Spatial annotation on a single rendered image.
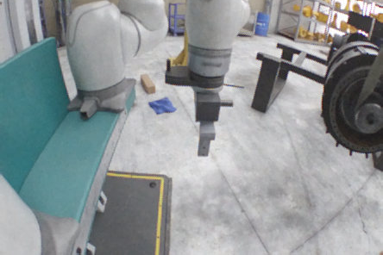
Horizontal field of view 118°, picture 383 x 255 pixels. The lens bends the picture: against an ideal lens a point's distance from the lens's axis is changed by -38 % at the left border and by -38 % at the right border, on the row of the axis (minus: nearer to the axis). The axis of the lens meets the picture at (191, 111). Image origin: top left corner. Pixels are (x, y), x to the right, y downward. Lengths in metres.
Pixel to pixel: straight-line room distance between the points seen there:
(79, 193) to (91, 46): 0.31
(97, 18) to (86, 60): 0.10
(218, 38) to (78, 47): 0.32
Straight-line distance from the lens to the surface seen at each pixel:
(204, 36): 0.33
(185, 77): 0.37
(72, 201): 0.35
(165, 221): 0.88
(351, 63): 0.96
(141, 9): 0.57
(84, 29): 0.46
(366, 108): 0.89
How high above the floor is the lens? 1.14
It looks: 35 degrees down
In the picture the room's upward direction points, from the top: 4 degrees clockwise
